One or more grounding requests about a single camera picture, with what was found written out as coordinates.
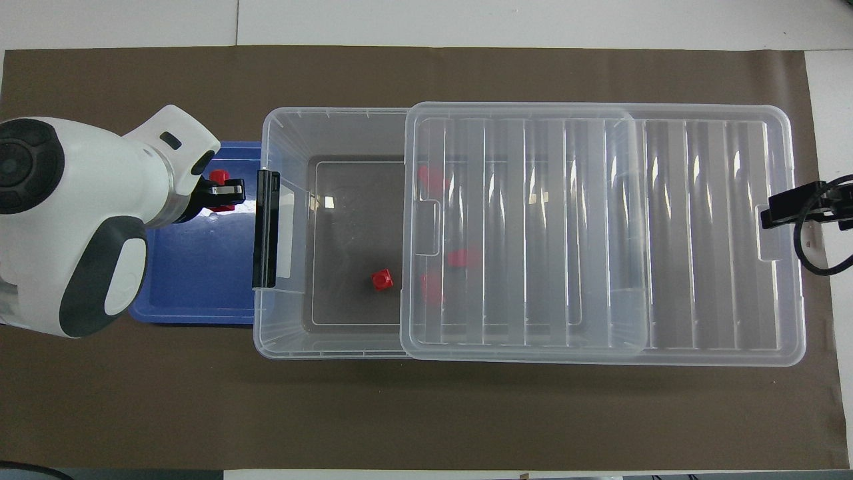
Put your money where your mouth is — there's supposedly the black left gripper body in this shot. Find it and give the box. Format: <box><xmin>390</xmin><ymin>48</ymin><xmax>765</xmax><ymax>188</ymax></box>
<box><xmin>174</xmin><ymin>151</ymin><xmax>216</xmax><ymax>225</ymax></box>

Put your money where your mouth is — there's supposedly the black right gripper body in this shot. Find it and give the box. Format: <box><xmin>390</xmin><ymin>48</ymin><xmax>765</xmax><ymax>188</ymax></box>
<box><xmin>826</xmin><ymin>176</ymin><xmax>853</xmax><ymax>231</ymax></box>

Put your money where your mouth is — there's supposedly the red block with white print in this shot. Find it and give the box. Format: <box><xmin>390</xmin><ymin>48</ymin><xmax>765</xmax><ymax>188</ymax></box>
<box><xmin>209</xmin><ymin>169</ymin><xmax>235</xmax><ymax>213</ymax></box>

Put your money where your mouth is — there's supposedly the clear ribbed plastic lid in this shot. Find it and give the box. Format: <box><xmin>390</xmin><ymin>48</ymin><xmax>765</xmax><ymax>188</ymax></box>
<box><xmin>399</xmin><ymin>101</ymin><xmax>808</xmax><ymax>367</ymax></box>

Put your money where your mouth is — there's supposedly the blue plastic tray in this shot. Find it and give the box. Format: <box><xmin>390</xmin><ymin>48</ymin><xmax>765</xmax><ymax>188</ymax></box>
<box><xmin>128</xmin><ymin>140</ymin><xmax>263</xmax><ymax>326</ymax></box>

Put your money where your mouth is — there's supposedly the clear plastic storage box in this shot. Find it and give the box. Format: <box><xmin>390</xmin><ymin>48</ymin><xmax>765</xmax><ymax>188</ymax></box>
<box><xmin>253</xmin><ymin>107</ymin><xmax>651</xmax><ymax>361</ymax></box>

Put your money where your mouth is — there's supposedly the brown paper table mat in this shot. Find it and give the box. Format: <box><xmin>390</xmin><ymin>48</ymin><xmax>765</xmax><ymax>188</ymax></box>
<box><xmin>0</xmin><ymin>45</ymin><xmax>848</xmax><ymax>471</ymax></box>

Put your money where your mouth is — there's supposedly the black cable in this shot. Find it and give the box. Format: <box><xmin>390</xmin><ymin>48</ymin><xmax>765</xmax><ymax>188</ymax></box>
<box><xmin>796</xmin><ymin>174</ymin><xmax>853</xmax><ymax>276</ymax></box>

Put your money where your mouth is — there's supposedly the black box latch handle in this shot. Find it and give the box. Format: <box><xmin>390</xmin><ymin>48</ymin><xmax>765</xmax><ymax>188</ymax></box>
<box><xmin>251</xmin><ymin>169</ymin><xmax>281</xmax><ymax>289</ymax></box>

